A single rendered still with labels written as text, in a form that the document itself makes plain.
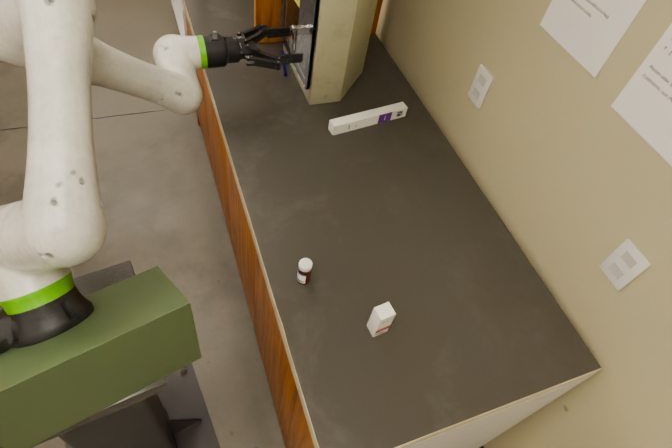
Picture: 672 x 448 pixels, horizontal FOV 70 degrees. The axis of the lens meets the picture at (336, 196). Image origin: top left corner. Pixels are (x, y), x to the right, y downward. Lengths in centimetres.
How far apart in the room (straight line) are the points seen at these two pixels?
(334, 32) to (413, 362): 93
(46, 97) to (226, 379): 144
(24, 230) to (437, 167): 111
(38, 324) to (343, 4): 107
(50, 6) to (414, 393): 102
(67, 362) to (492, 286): 96
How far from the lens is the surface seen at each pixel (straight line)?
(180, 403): 208
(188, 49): 144
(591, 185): 126
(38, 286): 104
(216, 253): 236
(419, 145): 159
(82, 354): 90
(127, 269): 126
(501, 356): 125
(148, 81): 129
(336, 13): 147
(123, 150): 286
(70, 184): 90
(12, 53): 114
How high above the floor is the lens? 199
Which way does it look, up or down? 50 degrees down
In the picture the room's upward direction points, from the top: 12 degrees clockwise
